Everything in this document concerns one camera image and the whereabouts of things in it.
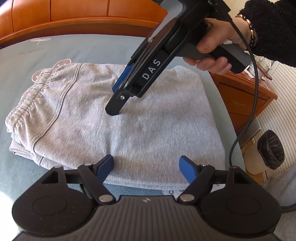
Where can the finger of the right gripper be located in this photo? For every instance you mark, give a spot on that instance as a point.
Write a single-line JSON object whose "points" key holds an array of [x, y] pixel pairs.
{"points": [[122, 77], [117, 101]]}

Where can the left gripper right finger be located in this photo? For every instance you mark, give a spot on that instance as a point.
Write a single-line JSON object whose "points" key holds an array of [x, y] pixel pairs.
{"points": [[198, 177]]}

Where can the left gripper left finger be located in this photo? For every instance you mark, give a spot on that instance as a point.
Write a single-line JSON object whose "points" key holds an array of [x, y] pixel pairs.
{"points": [[93, 177]]}

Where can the grey sweatpants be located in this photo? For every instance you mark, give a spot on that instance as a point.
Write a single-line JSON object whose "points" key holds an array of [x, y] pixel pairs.
{"points": [[61, 120]]}

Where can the person right forearm black sleeve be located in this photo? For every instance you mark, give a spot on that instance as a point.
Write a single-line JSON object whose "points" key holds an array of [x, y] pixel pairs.
{"points": [[274, 25]]}

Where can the person right hand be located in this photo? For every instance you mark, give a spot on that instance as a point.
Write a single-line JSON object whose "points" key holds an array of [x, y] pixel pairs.
{"points": [[219, 32]]}

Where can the black bin bag basket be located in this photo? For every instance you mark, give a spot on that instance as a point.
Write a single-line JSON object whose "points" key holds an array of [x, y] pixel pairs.
{"points": [[266, 153]]}

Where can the person legs grey trousers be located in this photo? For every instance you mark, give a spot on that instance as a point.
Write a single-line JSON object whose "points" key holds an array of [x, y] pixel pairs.
{"points": [[282, 188]]}

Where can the wooden bedside cabinet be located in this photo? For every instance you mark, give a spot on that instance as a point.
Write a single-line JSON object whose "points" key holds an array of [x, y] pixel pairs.
{"points": [[237, 92]]}

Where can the teal floral bed sheet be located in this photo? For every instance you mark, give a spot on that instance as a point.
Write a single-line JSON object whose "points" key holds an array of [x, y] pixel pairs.
{"points": [[22, 63]]}

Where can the wooden bed frame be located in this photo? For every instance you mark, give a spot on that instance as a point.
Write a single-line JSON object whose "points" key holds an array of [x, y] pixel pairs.
{"points": [[23, 20]]}

